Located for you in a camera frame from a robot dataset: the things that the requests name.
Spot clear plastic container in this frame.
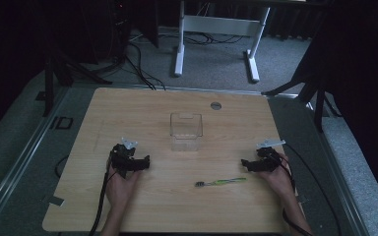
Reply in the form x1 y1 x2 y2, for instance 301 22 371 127
169 112 204 152

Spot person's right hand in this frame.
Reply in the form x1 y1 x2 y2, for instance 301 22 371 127
258 152 297 200

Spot person's left hand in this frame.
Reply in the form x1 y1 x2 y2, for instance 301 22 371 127
105 162 143 211

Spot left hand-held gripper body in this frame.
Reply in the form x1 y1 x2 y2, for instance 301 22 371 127
109 137 139 180

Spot green toothbrush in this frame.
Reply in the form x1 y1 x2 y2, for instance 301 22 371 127
195 177 248 189

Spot black floor cables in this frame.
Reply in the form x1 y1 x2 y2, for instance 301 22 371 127
123 41 167 91

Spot thin black cable loop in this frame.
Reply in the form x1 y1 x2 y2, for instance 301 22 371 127
54 153 70 179

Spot white desk frame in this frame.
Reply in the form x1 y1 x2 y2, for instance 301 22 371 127
173 0 272 84

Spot black cables under desk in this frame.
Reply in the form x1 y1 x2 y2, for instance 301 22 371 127
182 31 245 46

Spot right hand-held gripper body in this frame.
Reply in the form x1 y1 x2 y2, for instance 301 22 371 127
256 139 286 172

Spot metal floor rail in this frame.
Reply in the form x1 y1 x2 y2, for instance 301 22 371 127
0 86 71 228
306 100 372 236

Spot black metal stand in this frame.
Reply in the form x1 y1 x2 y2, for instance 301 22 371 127
41 48 113 118
261 48 343 133

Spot dark equipment tower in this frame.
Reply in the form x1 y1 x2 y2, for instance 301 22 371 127
107 0 133 64

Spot black tape floor marking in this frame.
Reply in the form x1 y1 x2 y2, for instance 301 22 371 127
49 115 74 131

